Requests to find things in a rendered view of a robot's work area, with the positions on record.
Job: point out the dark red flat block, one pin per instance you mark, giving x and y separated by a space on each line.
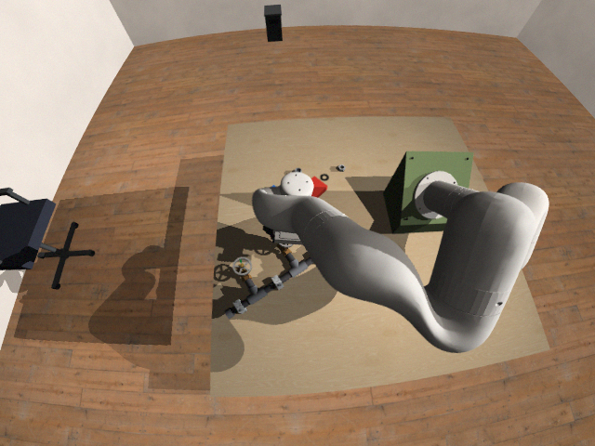
318 187

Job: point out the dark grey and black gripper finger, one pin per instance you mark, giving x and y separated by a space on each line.
270 232

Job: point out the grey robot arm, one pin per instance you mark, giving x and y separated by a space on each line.
483 248

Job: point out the grey t-shaped pipe manifold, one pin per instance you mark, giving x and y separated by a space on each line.
255 293

